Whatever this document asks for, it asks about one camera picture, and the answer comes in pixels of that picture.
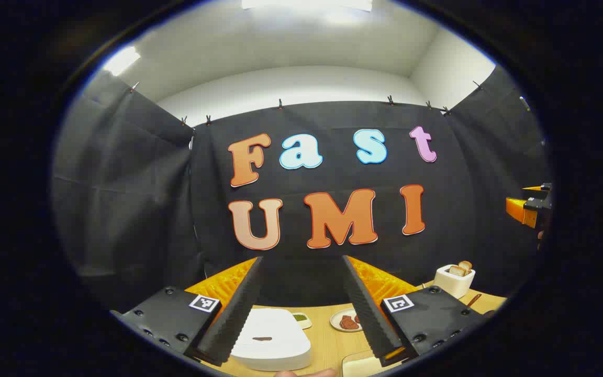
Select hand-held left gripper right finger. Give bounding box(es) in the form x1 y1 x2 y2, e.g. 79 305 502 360
341 255 497 367

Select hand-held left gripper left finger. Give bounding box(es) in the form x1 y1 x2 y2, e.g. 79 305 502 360
110 256 264 367

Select white rice cooker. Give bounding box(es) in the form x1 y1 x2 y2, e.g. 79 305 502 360
230 308 312 371

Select white round plate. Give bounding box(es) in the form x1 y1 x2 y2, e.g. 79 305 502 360
330 307 363 332

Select white toaster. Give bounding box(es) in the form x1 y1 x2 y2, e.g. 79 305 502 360
434 264 476 299

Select ceiling light panel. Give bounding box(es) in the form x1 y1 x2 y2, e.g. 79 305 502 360
104 46 141 76

